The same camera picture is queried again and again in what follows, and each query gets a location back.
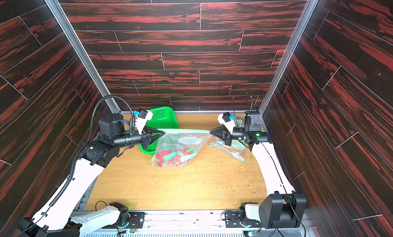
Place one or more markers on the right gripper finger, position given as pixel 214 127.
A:
pixel 219 135
pixel 219 130

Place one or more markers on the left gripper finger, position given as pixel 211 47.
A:
pixel 151 130
pixel 155 137

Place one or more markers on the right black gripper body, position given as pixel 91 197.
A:
pixel 227 134

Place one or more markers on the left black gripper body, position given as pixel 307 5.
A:
pixel 144 138

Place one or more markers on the clear zip-top bag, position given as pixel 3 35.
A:
pixel 236 150
pixel 178 147

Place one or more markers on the red green dragon fruit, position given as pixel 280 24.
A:
pixel 171 156

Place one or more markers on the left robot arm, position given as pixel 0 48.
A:
pixel 54 219

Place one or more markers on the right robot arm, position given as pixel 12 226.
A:
pixel 283 207

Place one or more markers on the green plastic perforated basket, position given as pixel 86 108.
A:
pixel 163 117

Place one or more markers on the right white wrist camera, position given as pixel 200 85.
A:
pixel 228 121

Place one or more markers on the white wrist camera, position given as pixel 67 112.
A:
pixel 228 121
pixel 142 116

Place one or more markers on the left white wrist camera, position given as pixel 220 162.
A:
pixel 142 116

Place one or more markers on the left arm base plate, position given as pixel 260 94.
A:
pixel 130 220

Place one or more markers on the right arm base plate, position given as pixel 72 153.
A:
pixel 233 219

